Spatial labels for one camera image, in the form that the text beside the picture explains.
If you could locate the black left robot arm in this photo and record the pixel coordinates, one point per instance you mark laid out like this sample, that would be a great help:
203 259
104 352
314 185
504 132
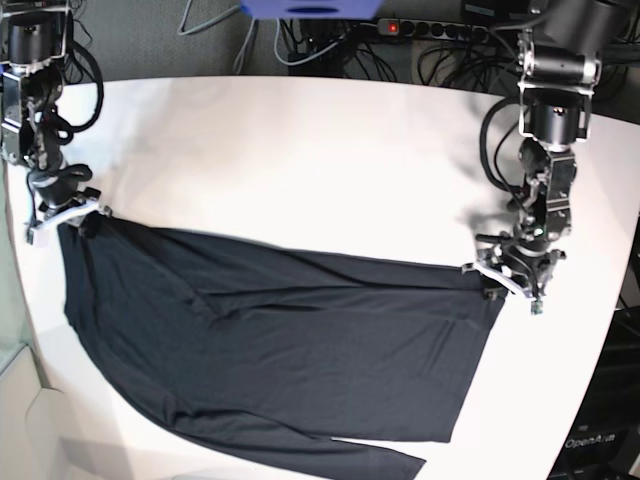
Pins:
559 52

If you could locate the white power strip red switch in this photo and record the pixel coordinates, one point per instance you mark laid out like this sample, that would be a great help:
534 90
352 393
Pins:
431 30

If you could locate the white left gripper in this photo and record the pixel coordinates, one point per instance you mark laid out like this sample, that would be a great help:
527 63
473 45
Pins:
524 268

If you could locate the blue box on shelf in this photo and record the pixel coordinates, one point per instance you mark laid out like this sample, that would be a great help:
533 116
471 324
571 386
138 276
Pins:
311 9

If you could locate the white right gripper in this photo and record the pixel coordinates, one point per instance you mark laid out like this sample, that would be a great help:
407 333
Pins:
82 212

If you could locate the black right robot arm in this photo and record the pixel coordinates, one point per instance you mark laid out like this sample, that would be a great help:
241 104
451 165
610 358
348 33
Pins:
37 47

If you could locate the dark navy long-sleeve shirt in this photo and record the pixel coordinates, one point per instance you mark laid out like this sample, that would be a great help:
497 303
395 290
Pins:
305 361

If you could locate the black OpenArm computer case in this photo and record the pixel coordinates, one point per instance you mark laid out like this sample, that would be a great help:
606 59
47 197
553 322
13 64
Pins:
603 442

